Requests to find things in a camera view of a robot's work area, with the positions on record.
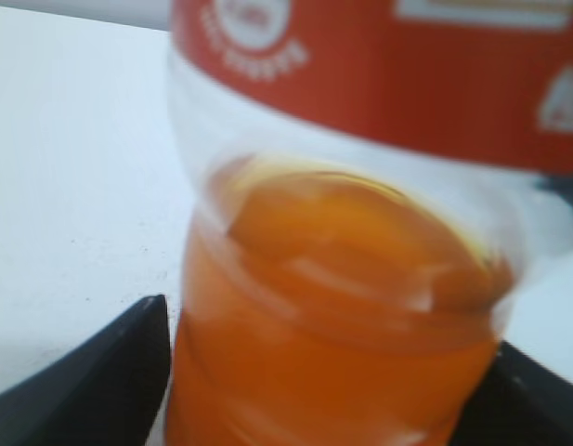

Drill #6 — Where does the orange soda plastic bottle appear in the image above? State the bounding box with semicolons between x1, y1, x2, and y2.
165;1;573;445

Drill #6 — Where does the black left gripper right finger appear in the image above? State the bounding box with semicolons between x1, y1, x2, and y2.
457;342;573;446

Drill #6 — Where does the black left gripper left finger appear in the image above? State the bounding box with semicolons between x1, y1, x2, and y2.
0;295;169;445

